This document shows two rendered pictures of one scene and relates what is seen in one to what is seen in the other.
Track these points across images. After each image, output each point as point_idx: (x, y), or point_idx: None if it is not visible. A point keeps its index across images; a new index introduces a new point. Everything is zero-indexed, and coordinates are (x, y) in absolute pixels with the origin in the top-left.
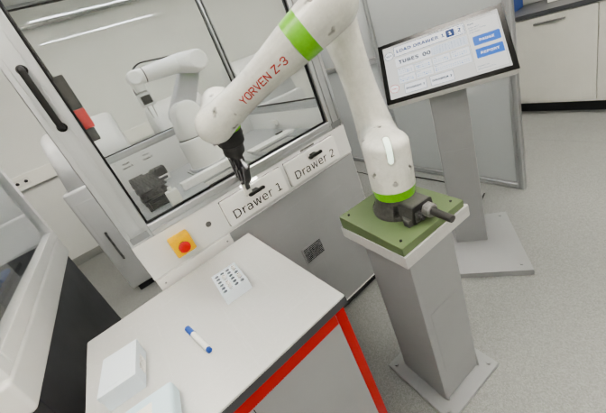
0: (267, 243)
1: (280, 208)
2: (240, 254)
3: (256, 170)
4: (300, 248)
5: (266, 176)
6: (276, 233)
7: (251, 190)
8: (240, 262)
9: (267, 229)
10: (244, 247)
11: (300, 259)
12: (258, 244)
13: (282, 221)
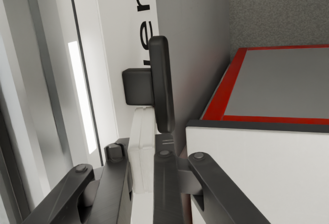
0: (186, 67)
1: None
2: (272, 195)
3: (46, 30)
4: None
5: None
6: (181, 32)
7: (154, 118)
8: (311, 214)
9: (176, 57)
10: (252, 172)
11: None
12: (289, 147)
13: None
